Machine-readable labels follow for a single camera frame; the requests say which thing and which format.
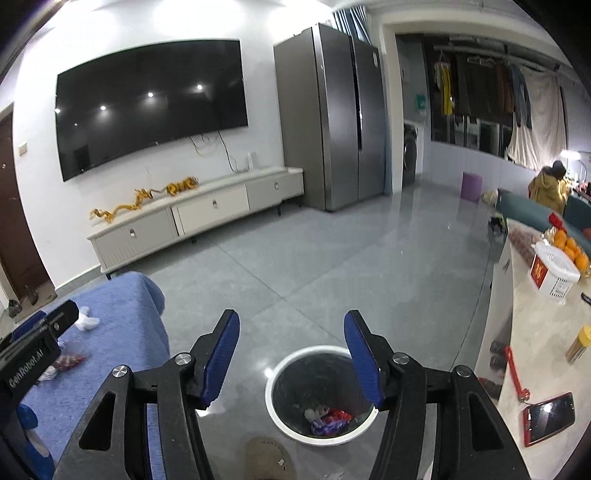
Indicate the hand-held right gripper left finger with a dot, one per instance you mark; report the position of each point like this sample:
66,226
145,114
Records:
221,360

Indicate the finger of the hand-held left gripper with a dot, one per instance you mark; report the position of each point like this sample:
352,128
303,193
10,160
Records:
57,318
28,429

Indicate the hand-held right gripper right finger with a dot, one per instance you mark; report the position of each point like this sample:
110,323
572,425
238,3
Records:
364,364

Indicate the white tissue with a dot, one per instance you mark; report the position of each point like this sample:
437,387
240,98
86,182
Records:
87,321

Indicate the red snack wrapper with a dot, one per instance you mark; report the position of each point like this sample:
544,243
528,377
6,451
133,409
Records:
69,362

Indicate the grey white-rimmed trash bin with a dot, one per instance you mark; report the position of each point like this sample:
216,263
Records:
300,383

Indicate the dark shoe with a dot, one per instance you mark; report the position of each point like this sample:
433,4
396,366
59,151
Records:
32,295
13,308

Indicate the blue rug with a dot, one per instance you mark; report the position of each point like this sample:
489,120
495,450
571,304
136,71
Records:
115,332

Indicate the purple snack wrapper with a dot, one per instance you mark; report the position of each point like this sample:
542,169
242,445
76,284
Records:
330,422

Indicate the crumpled grey tissue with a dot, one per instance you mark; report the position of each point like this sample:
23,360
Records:
316,412

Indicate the tan round mat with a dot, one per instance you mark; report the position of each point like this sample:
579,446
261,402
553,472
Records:
268,459

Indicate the brown entrance door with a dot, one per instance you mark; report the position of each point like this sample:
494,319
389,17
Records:
14,207

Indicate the white television cabinet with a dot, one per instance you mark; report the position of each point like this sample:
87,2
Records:
207,207

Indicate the gold dragon decoration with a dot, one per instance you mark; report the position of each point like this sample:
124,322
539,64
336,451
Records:
178,187

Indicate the red smartphone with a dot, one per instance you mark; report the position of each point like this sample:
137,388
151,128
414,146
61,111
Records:
549,417

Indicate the dark item on floor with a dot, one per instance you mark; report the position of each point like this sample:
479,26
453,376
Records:
496,223

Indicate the white router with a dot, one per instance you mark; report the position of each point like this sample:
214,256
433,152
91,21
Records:
250,161

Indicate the white plastic basket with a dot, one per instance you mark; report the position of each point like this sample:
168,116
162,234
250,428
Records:
554,277

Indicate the beige bag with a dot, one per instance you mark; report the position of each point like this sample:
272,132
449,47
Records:
491,197

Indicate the grey washing machine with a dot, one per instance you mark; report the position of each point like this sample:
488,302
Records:
411,157

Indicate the yellow-capped bottle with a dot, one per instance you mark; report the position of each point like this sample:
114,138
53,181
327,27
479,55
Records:
581,344

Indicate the teal sofa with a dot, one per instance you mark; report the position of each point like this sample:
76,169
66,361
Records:
521,207

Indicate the black remote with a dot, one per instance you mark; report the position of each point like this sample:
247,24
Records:
586,299

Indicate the pile of oranges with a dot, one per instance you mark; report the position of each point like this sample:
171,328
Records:
572,251

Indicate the red box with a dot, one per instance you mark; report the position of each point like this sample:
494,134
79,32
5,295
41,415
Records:
556,220

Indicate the grey double-door refrigerator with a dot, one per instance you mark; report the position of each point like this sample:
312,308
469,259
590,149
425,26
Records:
323,115

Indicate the white hanging sheet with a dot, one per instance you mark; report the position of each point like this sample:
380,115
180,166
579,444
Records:
542,124

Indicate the row of hanging clothes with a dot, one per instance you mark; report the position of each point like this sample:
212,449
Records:
480,87

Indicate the blue curtain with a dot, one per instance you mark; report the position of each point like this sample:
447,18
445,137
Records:
353,23

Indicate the black wall television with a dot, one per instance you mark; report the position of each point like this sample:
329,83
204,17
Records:
147,106

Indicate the green wall sticker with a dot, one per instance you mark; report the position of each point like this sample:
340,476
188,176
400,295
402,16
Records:
420,103

